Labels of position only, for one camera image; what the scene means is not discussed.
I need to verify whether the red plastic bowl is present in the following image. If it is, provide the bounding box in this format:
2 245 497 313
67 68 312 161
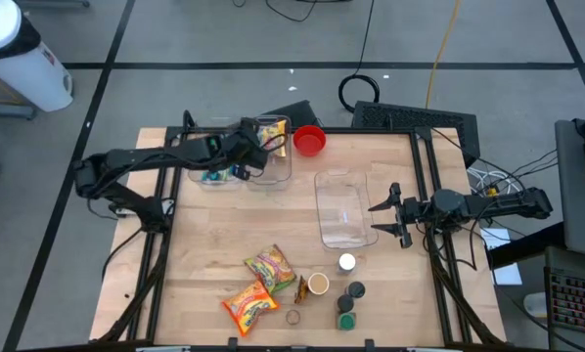
292 124 328 158

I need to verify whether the black coiled cable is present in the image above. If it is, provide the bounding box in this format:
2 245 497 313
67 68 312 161
337 0 381 113

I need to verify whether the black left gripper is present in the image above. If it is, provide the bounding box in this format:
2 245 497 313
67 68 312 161
222 117 270 181

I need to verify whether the narrow clear plastic bin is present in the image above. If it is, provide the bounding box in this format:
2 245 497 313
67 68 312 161
184 114 245 191

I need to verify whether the beige cup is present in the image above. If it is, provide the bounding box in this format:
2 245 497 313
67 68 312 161
307 272 331 296

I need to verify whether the orange ramen noodle pack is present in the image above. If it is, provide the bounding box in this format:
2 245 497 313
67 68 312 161
221 278 282 337

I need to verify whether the green-edged ramen noodle pack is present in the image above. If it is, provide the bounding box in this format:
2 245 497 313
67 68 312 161
243 242 297 294

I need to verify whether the green-lid spice jar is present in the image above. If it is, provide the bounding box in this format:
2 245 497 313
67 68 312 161
337 311 357 332

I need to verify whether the black floor cable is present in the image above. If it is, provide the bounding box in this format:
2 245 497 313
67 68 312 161
265 0 319 23

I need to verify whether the red-edged ramen noodle pack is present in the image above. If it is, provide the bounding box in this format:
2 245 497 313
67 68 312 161
255 119 290 159

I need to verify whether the white computer mouse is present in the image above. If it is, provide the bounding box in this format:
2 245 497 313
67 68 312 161
522 291 548 320

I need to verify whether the white paper sheet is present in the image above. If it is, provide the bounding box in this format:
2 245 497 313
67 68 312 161
479 227 524 287

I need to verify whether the white trash can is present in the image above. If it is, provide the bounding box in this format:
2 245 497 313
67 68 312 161
0 0 74 113

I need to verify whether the yellow cable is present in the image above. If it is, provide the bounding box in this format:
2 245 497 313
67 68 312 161
424 0 463 110

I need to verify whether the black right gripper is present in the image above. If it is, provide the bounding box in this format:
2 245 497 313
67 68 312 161
369 182 437 250

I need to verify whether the backlit computer keyboard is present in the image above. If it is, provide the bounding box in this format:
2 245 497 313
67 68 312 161
545 266 585 339

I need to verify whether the black flat box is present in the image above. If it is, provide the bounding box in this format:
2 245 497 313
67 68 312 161
262 99 322 130

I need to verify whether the wide clear plastic bin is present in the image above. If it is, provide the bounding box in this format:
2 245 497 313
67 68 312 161
313 168 380 250
237 114 293 193

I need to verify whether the white-lid seasoning jar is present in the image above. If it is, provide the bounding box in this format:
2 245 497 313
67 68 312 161
337 252 357 275

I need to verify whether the orange brown foil pouch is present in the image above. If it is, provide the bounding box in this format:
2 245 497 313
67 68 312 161
293 274 310 305

